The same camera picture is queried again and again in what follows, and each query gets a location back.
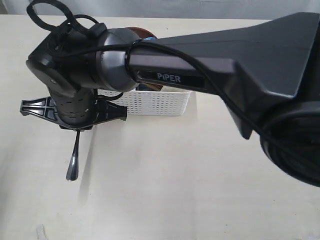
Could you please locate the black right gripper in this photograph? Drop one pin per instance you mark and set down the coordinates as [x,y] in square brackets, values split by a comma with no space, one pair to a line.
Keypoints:
[84,110]

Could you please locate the silver metal fork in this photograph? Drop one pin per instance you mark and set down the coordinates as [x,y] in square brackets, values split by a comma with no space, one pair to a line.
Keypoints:
[73,168]

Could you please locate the brown wooden plate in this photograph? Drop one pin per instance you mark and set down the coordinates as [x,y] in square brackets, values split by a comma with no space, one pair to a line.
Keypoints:
[142,33]

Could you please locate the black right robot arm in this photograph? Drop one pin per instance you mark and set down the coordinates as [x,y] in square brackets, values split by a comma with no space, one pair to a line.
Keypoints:
[268,76]

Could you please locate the white perforated plastic basket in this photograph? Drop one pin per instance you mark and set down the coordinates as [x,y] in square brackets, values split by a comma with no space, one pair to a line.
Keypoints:
[155,103]

